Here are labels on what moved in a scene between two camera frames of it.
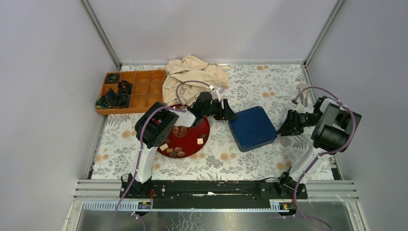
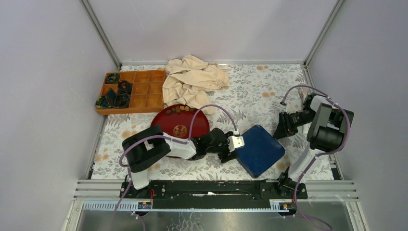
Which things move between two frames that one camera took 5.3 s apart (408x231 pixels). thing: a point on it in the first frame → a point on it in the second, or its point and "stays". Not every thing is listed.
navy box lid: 252,129 → 261,152
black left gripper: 226,113 → 224,158
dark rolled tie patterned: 122,100 stays
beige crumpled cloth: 186,78 stays
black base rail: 213,195 stays
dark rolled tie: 112,78 stays
